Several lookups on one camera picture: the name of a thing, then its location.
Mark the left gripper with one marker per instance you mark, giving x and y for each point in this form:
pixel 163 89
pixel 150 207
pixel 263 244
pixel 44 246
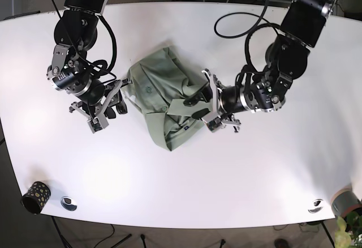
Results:
pixel 225 101

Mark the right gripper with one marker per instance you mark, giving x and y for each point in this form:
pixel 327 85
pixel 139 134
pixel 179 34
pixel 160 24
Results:
pixel 99 101

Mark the sage green T-shirt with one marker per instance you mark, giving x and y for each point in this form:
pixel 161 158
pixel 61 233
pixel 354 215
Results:
pixel 158 89

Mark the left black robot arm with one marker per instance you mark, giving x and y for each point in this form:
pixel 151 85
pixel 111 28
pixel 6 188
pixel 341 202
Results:
pixel 264 91

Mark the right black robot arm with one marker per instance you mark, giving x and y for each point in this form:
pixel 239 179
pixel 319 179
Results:
pixel 75 34

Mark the left silver table grommet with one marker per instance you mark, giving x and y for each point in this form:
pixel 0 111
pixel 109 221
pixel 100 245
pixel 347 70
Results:
pixel 68 203

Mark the silver table grommet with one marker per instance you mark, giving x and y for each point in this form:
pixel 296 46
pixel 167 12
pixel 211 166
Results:
pixel 316 206
pixel 68 203

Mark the black gold-dotted cup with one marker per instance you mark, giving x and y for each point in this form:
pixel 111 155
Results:
pixel 36 197

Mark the right silver table grommet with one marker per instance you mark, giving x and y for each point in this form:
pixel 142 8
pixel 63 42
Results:
pixel 316 206

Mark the grey flower pot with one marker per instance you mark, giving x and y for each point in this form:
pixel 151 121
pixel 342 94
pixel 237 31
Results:
pixel 344 202

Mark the green potted plant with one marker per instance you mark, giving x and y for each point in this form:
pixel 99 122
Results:
pixel 348 232

